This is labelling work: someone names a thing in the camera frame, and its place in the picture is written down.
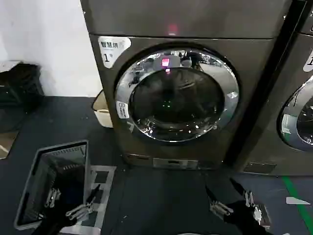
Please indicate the dark dryer base panel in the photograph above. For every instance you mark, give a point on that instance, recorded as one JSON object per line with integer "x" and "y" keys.
{"x": 260, "y": 167}

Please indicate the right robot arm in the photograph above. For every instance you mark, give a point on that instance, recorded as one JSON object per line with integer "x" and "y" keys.
{"x": 262, "y": 216}

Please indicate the silver dryer base panel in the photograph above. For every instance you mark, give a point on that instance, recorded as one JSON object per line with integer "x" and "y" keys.
{"x": 174, "y": 163}

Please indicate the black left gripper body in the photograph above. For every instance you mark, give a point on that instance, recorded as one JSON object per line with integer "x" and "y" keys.
{"x": 60, "y": 222}

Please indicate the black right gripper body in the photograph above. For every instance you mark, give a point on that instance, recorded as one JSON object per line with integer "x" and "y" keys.
{"x": 242, "y": 218}

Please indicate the grey dryer with label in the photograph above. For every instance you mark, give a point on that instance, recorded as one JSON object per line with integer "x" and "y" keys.
{"x": 146, "y": 24}

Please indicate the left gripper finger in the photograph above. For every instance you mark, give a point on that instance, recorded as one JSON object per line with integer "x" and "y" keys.
{"x": 84, "y": 210}
{"x": 52, "y": 197}

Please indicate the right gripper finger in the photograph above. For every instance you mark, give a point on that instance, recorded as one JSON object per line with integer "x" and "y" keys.
{"x": 218, "y": 206}
{"x": 249, "y": 199}

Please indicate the white plastic bin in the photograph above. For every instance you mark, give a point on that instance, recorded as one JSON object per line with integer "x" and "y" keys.
{"x": 104, "y": 117}

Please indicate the grey plastic laundry basket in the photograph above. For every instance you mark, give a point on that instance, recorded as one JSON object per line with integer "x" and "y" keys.
{"x": 29, "y": 183}

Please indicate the round glass dryer door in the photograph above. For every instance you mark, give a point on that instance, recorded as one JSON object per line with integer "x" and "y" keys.
{"x": 176, "y": 102}
{"x": 303, "y": 122}

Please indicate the brown cardboard sheet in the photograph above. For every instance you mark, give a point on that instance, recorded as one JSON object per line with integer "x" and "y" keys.
{"x": 7, "y": 144}

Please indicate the white number label sticker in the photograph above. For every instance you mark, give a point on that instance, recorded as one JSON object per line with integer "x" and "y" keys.
{"x": 308, "y": 61}
{"x": 110, "y": 49}

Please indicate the small white door sticker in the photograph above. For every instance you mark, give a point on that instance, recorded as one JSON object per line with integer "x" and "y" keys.
{"x": 122, "y": 109}

